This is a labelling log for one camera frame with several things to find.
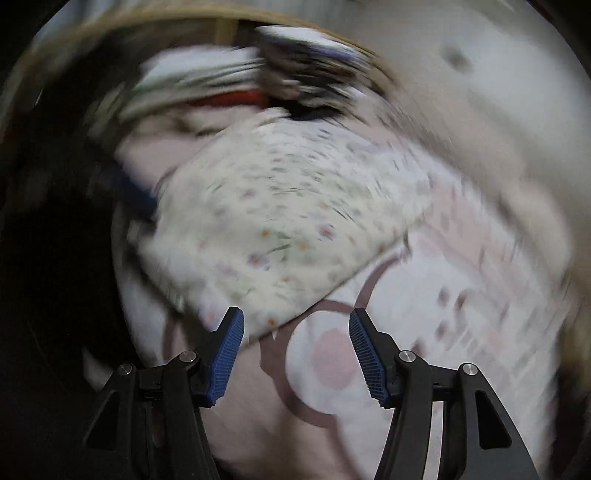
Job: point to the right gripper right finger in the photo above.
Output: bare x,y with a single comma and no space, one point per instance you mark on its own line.
479,440

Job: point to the cream floral dress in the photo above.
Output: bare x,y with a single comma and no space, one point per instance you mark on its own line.
271,218

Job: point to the white folded cloth pile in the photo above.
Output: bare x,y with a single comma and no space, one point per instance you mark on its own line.
184,74

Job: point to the bear pattern bed sheet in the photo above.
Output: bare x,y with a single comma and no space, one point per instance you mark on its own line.
463,284

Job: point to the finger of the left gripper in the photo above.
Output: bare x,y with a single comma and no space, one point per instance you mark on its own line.
137,199

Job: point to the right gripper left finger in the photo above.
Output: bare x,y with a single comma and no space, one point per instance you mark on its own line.
147,422

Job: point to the wooden bedside shelf left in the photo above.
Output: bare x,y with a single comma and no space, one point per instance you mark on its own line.
79,81

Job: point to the red folded garment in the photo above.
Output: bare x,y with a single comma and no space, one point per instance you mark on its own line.
235,98

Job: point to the tall folded clothes stack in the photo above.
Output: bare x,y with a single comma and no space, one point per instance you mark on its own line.
311,74

